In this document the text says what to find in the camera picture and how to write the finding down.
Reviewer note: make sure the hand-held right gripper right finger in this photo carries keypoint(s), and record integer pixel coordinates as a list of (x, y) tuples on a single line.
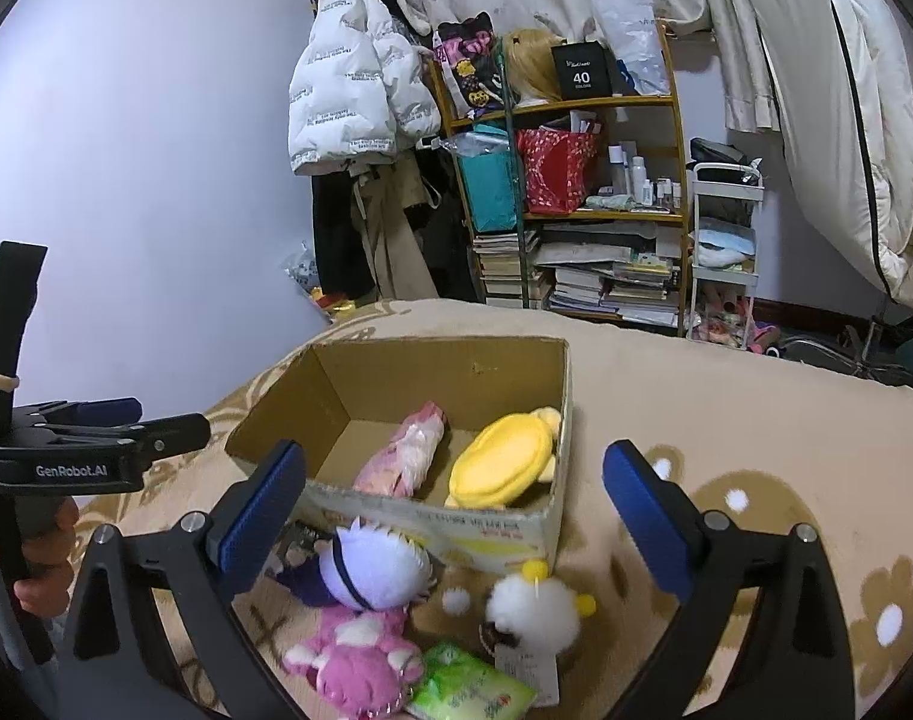
[(644, 517)]

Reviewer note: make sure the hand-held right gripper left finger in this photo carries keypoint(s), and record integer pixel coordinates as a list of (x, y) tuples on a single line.
[(265, 517)]

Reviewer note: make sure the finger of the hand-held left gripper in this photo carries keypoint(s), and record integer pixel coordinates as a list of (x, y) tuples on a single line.
[(100, 412), (175, 433)]

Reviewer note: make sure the white-haired purple plush doll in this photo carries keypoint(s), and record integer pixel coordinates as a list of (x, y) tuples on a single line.
[(381, 562)]

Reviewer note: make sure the white fluffy chick plush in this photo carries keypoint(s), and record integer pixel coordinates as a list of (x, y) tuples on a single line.
[(531, 604)]

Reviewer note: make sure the magenta plush bear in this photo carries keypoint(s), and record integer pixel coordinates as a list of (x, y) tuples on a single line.
[(351, 660)]

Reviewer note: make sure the cardboard box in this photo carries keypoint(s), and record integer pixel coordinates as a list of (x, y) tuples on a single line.
[(426, 367)]

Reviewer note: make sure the green tissue pack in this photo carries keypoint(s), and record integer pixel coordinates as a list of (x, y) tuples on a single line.
[(468, 690)]

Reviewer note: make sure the person's left hand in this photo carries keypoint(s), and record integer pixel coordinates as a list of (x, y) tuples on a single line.
[(55, 547)]

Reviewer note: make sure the beige printed blanket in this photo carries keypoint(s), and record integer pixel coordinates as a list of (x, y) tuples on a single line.
[(726, 405)]

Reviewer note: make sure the light pink striped doll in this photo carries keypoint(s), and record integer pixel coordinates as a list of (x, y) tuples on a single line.
[(400, 457)]

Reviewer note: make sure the yellow plush toy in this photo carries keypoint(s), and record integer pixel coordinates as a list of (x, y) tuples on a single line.
[(501, 457)]

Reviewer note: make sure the white paper tag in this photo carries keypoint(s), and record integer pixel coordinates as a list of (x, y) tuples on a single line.
[(528, 679)]

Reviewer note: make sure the yellow red packet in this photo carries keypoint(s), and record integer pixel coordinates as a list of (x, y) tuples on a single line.
[(333, 307)]

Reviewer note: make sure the small white pompom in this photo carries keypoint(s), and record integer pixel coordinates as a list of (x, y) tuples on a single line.
[(456, 600)]

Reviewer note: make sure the colourful plastic bag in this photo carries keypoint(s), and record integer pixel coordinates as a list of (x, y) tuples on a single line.
[(303, 270)]

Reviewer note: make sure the pink slipper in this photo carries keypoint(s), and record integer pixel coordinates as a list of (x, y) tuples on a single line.
[(764, 337)]

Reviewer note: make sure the pink doll figures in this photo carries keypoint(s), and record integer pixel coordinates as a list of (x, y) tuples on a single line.
[(723, 307)]

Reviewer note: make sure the pile of books and papers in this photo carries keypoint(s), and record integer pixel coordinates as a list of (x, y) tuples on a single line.
[(614, 277)]

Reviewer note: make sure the black coat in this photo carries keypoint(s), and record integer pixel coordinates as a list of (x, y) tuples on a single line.
[(333, 240)]

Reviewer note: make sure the beige coat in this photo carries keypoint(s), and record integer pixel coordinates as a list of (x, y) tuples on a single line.
[(385, 240)]

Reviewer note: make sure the stack of books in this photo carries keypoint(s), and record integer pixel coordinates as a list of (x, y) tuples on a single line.
[(501, 270)]

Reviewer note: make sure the blue and white cloth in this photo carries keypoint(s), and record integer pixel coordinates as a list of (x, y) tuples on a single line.
[(726, 244)]

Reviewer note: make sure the black light stand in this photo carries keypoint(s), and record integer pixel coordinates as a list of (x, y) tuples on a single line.
[(873, 334)]

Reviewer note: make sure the pale green pouch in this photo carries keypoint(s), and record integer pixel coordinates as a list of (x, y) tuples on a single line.
[(610, 202)]

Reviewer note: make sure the dark hanging clothing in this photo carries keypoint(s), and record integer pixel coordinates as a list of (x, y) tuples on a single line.
[(449, 255)]

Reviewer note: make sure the group of cosmetic bottles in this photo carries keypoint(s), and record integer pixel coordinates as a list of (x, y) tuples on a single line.
[(636, 172)]

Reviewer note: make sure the white utility cart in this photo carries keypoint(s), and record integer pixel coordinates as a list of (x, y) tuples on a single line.
[(726, 174)]

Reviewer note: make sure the red patterned bag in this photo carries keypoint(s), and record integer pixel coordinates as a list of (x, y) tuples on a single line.
[(554, 172)]

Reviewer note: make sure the teal bag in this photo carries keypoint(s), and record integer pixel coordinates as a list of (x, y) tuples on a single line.
[(490, 187)]

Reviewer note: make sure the green metal pole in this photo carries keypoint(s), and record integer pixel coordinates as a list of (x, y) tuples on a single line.
[(513, 165)]

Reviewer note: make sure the white puffer jacket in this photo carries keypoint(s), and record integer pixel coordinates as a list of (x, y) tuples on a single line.
[(344, 90)]

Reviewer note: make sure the clear plastic bottle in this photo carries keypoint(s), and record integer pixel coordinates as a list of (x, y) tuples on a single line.
[(471, 142)]

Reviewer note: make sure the wooden shelf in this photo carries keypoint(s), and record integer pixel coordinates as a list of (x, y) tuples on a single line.
[(576, 103)]

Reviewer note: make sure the black box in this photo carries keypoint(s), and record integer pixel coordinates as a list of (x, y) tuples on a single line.
[(580, 71)]

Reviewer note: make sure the white fabric cover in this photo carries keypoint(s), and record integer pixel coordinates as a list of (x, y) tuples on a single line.
[(816, 90)]

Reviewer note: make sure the blonde wig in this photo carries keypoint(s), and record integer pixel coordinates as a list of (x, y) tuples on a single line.
[(535, 60)]

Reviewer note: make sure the black printed bag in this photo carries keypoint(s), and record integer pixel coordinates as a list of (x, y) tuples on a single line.
[(464, 52)]

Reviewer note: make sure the white plastic bag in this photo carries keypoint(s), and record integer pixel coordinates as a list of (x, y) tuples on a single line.
[(629, 30)]

